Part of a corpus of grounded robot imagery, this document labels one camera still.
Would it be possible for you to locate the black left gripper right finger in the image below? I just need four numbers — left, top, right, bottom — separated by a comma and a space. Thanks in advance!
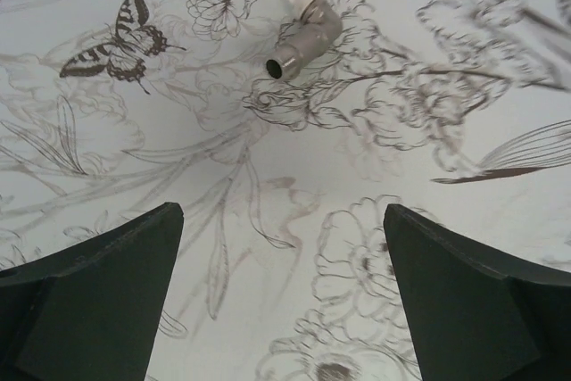
384, 203, 570, 381

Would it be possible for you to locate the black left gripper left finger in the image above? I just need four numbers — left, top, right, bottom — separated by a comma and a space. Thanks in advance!
1, 203, 184, 381

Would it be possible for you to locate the floral printed table mat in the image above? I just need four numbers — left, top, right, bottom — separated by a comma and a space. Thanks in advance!
1, 0, 570, 380

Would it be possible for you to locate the white and grey pipe fitting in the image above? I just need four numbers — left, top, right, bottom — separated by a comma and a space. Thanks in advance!
263, 0, 343, 82

